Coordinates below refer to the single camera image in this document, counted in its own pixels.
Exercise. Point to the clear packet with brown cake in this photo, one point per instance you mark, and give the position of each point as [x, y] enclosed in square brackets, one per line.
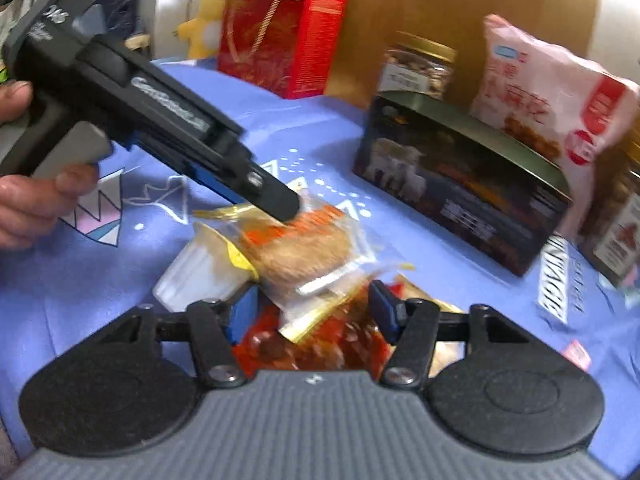
[305, 252]

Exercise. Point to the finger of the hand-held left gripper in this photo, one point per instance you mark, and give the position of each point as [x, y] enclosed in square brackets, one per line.
[272, 197]

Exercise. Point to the pink snack bag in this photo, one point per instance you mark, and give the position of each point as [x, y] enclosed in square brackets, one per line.
[545, 95]

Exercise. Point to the white pudding cup yellow lid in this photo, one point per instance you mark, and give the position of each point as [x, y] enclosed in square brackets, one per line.
[197, 275]

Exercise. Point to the yellow plush toy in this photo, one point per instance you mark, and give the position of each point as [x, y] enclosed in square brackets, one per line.
[207, 15]

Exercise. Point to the person's left hand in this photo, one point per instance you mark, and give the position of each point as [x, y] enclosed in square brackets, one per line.
[30, 205]

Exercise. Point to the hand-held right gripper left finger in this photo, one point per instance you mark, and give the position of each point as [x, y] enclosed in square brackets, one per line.
[244, 312]

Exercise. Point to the wooden board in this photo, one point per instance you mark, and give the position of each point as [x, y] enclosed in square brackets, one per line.
[425, 0]

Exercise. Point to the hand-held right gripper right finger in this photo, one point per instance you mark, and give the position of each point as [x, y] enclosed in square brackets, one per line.
[384, 310]

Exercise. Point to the clear nut jar gold lid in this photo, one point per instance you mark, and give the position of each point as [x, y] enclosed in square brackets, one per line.
[417, 67]
[617, 225]

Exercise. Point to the blue printed cloth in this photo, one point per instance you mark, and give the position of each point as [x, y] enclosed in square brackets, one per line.
[75, 310]

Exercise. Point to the red snack packet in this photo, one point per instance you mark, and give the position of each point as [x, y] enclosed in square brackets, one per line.
[320, 347]

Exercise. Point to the small pink wrapper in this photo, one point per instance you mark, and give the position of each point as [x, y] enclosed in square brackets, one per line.
[576, 352]

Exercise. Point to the dark tin box sheep print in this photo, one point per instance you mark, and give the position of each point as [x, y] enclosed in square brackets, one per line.
[450, 185]

